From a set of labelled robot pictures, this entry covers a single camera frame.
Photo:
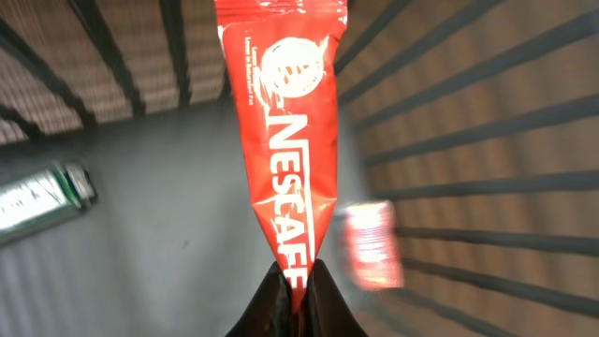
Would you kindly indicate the red Nescafe stick sachet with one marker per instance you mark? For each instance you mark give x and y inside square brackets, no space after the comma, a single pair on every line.
[280,59]

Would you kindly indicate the small red carton box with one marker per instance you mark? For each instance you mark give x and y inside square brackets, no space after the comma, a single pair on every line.
[372,252]

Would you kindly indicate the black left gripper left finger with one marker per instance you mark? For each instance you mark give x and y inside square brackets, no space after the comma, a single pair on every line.
[268,313]

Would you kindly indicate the grey plastic shopping basket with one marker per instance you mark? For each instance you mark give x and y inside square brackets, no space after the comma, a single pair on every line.
[478,120]

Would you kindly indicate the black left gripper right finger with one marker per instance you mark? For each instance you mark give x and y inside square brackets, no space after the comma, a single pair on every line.
[325,311]

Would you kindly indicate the dark green gum pack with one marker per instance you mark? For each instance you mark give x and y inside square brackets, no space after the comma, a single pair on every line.
[44,199]

